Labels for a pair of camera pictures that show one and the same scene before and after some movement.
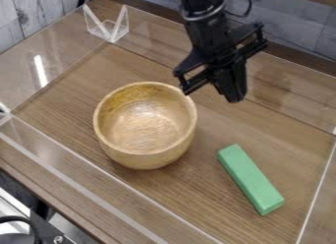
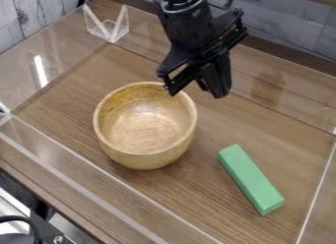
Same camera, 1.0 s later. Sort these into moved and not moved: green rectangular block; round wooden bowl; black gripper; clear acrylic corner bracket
Moved: black gripper
Not moved: green rectangular block; round wooden bowl; clear acrylic corner bracket
